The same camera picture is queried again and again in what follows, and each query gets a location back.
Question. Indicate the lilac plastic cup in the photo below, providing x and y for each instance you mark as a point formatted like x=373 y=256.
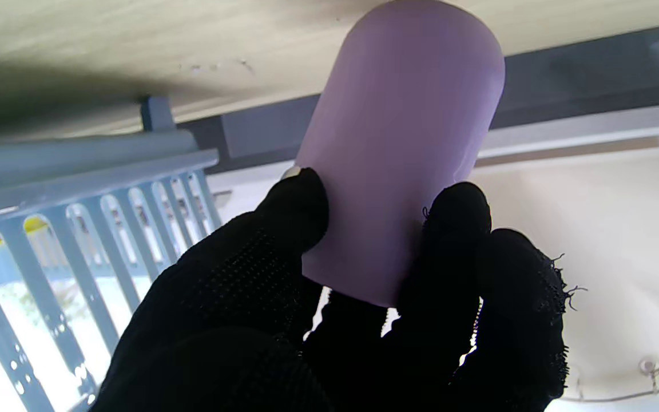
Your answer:
x=404 y=126

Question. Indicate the blue plastic dish rack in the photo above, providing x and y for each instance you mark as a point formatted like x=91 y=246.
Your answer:
x=78 y=177

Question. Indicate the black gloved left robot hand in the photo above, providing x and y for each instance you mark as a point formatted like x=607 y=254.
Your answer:
x=221 y=332

